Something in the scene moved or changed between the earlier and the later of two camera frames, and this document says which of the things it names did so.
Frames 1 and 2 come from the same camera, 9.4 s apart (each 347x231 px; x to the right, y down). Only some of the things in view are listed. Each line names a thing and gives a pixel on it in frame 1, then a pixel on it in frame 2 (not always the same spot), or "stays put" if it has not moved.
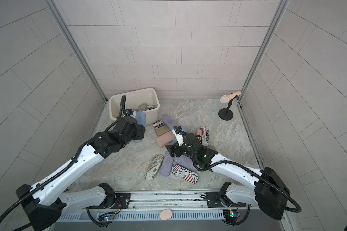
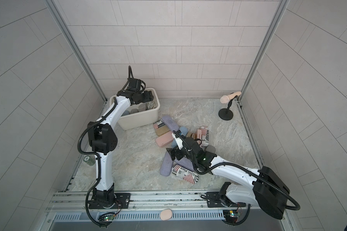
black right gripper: (172, 150) stays put
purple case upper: (169, 121) stays put
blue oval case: (140, 117) → (125, 113)
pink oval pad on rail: (166, 214) stays put
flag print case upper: (158, 124) stays put
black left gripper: (140, 132) → (146, 98)
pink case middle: (163, 140) stays put
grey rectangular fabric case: (142, 107) stays put
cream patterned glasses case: (154, 167) → (150, 105)
